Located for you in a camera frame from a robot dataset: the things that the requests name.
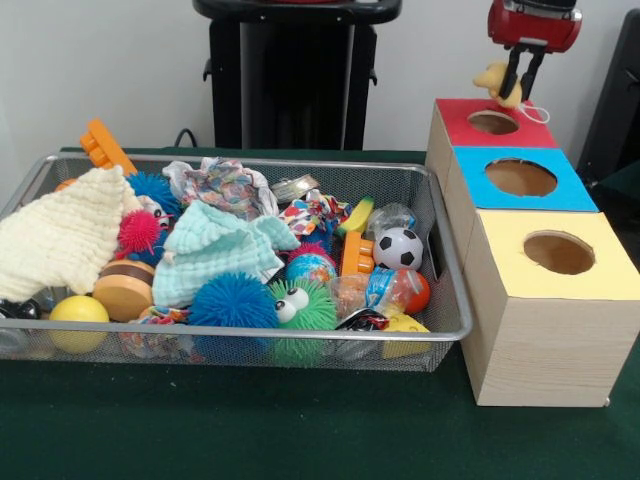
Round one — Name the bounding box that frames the dark green side tablecloth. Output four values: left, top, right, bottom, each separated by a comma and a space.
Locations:
592, 159, 640, 236

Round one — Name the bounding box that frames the yellow plush toy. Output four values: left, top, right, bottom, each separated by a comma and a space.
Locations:
473, 60, 551, 124

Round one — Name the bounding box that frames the wooden box with three holes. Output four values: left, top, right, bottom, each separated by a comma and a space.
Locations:
425, 98, 640, 409

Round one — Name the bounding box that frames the cream muslin cloth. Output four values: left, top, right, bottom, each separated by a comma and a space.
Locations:
0, 164, 144, 304

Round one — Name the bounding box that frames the yellow ball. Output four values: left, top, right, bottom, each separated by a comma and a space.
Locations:
48, 294, 110, 354

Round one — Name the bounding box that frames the tan brown toy hamburger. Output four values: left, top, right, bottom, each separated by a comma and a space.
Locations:
93, 258, 156, 323

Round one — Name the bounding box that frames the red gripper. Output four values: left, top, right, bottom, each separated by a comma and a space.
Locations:
487, 0, 584, 102

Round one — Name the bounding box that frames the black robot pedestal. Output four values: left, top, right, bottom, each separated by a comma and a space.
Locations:
192, 0, 404, 151

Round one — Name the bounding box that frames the shallow wire mesh bin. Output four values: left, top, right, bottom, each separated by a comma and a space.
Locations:
0, 152, 474, 374

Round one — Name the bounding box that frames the pink blue fuzzy caterpillar toy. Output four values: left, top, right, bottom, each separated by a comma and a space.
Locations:
117, 194, 176, 266

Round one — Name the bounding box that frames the black stand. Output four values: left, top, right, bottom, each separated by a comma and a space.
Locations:
574, 8, 640, 174

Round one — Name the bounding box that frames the blue spiky ball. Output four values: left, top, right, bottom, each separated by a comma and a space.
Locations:
127, 172, 184, 221
187, 272, 280, 329

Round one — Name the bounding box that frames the black white soccer ball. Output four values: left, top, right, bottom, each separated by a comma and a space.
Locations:
373, 227, 425, 272

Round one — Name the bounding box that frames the orange plastic toy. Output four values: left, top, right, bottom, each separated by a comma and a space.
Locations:
79, 118, 139, 176

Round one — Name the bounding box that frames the light blue muslin cloth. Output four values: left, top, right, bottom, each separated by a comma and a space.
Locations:
152, 199, 301, 309

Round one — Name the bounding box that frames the green spiky toy with eyes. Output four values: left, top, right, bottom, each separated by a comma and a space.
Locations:
269, 278, 340, 331

